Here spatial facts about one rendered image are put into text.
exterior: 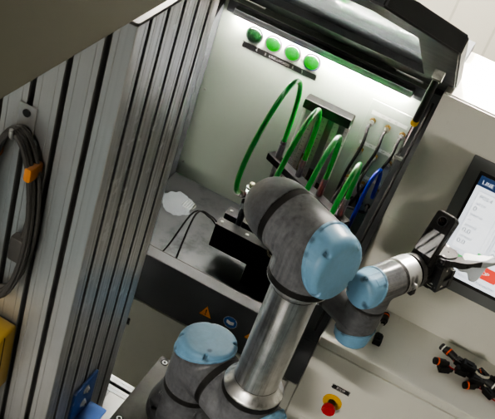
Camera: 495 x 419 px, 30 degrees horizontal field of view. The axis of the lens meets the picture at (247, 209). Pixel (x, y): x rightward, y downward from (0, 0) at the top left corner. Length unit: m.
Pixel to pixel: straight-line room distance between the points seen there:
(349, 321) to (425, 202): 0.64
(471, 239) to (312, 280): 1.00
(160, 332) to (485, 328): 0.86
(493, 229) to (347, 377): 0.52
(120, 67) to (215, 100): 1.65
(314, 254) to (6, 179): 0.48
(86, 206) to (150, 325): 1.33
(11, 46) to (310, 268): 1.25
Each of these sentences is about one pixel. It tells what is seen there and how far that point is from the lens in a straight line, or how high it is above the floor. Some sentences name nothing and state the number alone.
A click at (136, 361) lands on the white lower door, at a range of 2.70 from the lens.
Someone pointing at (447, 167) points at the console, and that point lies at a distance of 2.39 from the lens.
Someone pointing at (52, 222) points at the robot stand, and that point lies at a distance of 1.33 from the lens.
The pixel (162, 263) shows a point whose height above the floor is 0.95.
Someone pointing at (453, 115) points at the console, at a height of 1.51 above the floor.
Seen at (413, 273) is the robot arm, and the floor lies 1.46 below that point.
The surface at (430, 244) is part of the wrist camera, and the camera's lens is 1.91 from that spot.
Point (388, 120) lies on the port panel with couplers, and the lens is 2.62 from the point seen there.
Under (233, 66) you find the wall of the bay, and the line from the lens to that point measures 2.73.
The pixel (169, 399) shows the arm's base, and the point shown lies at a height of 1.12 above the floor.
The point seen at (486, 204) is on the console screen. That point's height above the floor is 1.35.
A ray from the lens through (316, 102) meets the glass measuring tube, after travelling 2.63.
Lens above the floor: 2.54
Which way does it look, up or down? 36 degrees down
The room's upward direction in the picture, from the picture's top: 20 degrees clockwise
